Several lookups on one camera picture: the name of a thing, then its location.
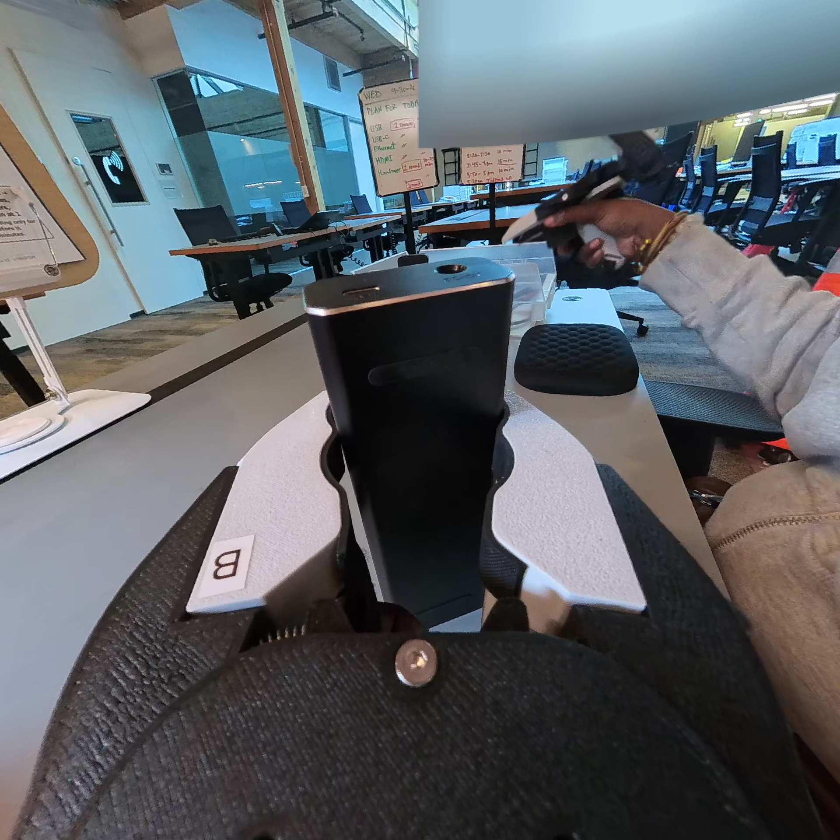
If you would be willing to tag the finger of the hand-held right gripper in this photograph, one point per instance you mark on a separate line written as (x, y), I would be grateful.
(522, 231)

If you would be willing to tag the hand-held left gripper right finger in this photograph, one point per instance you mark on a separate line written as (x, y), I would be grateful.
(558, 512)

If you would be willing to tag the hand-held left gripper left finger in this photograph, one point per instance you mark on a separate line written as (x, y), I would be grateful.
(275, 499)

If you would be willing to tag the clear plastic bin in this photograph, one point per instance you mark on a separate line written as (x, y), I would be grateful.
(535, 289)

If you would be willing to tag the black usb hub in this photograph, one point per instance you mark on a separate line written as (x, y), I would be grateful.
(420, 394)

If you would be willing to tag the person's right forearm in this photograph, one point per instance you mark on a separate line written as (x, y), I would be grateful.
(754, 315)

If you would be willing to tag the person's right hand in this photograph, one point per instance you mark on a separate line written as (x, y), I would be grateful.
(630, 216)

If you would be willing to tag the wooden top desk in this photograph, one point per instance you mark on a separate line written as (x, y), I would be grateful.
(295, 236)
(472, 220)

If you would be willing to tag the whiteboard with time list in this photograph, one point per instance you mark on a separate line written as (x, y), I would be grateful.
(492, 164)

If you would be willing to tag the row of black office chairs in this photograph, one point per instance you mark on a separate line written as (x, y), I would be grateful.
(768, 170)

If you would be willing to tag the black honeycomb wrist rest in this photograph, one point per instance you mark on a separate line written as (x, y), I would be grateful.
(577, 361)

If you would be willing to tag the whiteboard with red boxes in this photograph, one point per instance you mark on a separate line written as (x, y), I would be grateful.
(387, 131)

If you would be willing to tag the black mesh chair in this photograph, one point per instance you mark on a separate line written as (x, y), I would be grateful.
(709, 407)

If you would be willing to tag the white sheet stand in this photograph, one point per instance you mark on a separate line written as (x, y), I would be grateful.
(98, 410)

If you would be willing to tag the person's beige trouser leg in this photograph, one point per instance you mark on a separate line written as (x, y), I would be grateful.
(787, 558)

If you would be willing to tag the black office chair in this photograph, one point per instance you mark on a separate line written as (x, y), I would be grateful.
(203, 226)

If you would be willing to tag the cardboard backing board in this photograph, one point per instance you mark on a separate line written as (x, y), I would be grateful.
(65, 216)

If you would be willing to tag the door window with phone icon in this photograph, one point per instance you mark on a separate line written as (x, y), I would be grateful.
(111, 164)

